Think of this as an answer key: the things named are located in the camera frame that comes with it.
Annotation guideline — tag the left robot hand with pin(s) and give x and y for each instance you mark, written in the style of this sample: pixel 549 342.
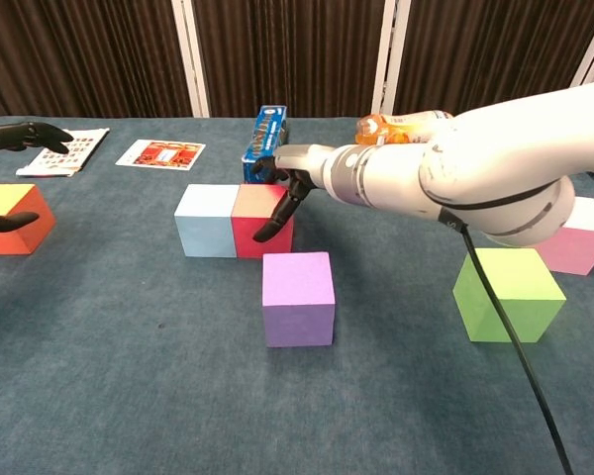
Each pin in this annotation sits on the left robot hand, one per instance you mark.
pixel 25 134

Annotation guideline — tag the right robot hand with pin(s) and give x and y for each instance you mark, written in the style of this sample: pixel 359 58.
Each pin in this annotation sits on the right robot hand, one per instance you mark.
pixel 304 165

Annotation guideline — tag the red tan cube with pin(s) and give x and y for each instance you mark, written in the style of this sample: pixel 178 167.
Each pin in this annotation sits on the red tan cube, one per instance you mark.
pixel 247 237

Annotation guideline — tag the orange yellow cube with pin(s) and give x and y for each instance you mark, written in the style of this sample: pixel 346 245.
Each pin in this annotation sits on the orange yellow cube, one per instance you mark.
pixel 20 232

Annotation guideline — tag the purple cube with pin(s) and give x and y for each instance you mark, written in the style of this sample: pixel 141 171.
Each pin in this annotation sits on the purple cube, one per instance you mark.
pixel 298 302

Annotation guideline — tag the green cube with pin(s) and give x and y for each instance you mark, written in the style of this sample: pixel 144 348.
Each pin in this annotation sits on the green cube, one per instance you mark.
pixel 524 312

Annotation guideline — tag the light blue cube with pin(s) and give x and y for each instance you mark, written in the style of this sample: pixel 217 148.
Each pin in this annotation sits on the light blue cube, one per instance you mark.
pixel 205 227

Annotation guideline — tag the pink cube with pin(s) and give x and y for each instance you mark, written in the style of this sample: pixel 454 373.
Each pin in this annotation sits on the pink cube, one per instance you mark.
pixel 584 247

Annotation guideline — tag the white sticker sheet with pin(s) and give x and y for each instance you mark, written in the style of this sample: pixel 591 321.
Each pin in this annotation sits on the white sticker sheet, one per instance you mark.
pixel 62 151

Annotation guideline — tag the blue biscuit box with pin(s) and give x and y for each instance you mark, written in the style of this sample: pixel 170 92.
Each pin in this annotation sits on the blue biscuit box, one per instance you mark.
pixel 267 128

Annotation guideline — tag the orange drink bottle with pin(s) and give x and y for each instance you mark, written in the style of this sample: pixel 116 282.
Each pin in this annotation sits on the orange drink bottle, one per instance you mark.
pixel 376 131

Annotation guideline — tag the red and white card packet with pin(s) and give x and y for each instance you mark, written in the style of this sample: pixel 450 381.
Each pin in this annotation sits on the red and white card packet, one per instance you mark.
pixel 161 154

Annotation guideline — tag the blue felt table cover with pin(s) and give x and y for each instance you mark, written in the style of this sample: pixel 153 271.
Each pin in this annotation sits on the blue felt table cover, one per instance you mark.
pixel 178 386

